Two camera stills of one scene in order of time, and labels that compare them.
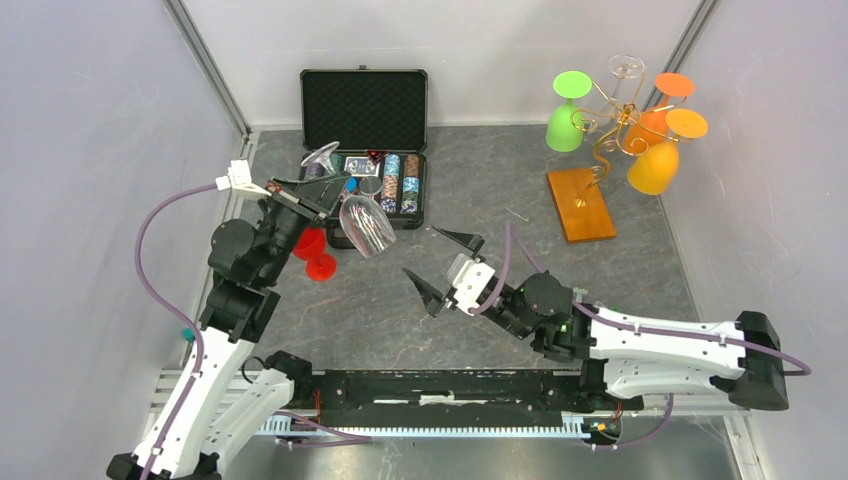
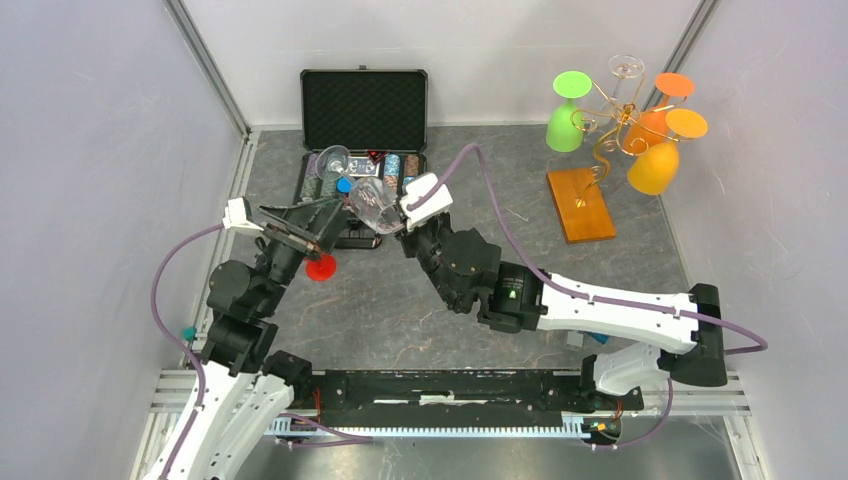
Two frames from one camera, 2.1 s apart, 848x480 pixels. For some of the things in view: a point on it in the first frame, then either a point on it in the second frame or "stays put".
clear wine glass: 366,221 to 372,200
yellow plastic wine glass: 654,171 stays put
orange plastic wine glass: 649,128 stays put
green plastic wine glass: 565,128 stays put
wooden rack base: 580,204 stays put
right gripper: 431,299 to 411,234
